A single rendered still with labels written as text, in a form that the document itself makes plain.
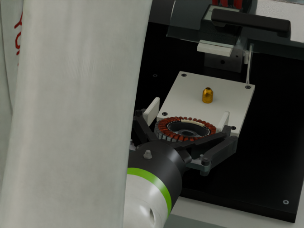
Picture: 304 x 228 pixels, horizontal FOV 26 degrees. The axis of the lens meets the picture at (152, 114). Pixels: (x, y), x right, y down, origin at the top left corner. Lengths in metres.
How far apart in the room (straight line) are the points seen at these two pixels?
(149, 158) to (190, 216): 0.22
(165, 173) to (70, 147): 0.37
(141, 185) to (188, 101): 0.44
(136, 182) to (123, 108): 0.31
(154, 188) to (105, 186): 0.31
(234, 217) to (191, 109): 0.24
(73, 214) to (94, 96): 0.09
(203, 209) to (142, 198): 0.30
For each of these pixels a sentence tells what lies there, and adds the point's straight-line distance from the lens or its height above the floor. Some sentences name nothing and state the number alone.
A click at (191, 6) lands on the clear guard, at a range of 0.98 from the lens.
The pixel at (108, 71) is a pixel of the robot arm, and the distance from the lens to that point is 0.50.
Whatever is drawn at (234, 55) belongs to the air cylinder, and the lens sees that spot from 1.30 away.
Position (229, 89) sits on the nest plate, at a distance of 1.25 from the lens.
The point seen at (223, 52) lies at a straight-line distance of 1.18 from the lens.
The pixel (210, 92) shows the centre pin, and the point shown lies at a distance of 1.20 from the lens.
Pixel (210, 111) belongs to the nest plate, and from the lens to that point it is 1.20.
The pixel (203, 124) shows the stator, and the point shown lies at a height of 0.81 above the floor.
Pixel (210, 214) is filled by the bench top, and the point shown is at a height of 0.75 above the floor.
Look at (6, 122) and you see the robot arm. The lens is 0.71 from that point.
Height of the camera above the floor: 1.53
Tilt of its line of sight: 39 degrees down
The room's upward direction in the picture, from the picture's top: straight up
